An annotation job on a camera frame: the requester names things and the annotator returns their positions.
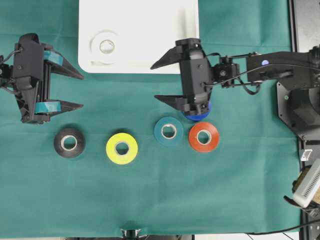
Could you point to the black camera stand base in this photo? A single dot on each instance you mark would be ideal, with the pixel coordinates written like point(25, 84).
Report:
point(130, 234)

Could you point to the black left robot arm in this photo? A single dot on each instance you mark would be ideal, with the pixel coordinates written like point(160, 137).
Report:
point(6, 81)

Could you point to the red tape roll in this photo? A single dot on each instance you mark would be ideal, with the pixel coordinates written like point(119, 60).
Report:
point(203, 137)

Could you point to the blue tape roll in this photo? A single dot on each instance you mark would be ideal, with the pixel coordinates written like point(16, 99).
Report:
point(197, 118)

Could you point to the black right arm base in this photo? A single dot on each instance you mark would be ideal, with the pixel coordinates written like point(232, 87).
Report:
point(300, 111)

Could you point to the white plastic case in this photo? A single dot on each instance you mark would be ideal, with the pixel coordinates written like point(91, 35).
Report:
point(147, 30)

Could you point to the yellow tape roll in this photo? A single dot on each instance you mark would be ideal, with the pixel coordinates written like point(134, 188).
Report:
point(121, 148)

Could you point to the green tape roll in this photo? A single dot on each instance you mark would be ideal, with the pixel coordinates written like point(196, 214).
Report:
point(168, 131)

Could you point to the white vented electronics box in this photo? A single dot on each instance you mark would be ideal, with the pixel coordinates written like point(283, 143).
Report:
point(309, 185)

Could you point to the white tape roll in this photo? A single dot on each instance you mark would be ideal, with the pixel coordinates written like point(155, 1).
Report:
point(105, 47)

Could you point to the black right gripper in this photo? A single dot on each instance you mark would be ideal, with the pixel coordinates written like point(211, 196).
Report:
point(195, 72)

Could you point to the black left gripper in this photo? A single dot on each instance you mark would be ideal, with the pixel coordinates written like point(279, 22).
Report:
point(30, 75)

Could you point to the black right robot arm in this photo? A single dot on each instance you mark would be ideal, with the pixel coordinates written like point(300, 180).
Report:
point(295, 70)

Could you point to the black tape roll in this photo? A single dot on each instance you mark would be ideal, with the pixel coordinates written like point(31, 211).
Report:
point(69, 142)

